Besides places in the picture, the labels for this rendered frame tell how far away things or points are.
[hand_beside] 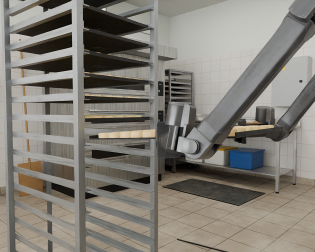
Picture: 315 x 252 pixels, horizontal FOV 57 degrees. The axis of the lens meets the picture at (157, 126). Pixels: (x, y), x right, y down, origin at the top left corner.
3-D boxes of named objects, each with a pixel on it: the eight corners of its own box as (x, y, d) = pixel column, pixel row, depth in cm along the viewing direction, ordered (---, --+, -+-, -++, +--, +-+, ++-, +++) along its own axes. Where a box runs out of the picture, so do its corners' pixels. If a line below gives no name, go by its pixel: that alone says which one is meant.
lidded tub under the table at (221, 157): (203, 163, 475) (203, 147, 474) (218, 159, 508) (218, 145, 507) (223, 166, 449) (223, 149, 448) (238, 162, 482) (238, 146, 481)
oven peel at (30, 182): (20, 197, 365) (8, 36, 373) (19, 197, 367) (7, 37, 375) (43, 192, 387) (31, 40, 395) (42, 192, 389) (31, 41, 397)
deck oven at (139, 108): (87, 206, 329) (85, 26, 319) (41, 187, 412) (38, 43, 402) (177, 182, 441) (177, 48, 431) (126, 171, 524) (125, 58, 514)
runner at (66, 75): (89, 76, 114) (89, 69, 114) (83, 76, 112) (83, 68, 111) (14, 85, 154) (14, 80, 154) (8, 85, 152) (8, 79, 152)
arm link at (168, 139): (161, 152, 70) (184, 156, 70) (166, 124, 70) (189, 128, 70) (158, 149, 76) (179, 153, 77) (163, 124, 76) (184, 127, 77)
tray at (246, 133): (283, 130, 105) (282, 126, 105) (235, 138, 74) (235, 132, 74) (155, 133, 143) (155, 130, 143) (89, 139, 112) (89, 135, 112)
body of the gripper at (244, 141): (235, 118, 123) (252, 118, 124) (236, 142, 123) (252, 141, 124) (241, 118, 117) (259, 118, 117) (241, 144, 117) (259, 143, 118)
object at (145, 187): (154, 191, 147) (154, 185, 147) (150, 192, 145) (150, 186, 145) (78, 174, 187) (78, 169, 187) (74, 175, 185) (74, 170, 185)
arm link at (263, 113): (278, 140, 112) (287, 136, 118) (281, 111, 109) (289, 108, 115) (249, 135, 120) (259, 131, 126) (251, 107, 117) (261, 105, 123)
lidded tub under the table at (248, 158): (227, 167, 443) (228, 150, 442) (241, 163, 477) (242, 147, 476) (251, 170, 418) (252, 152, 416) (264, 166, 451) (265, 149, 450)
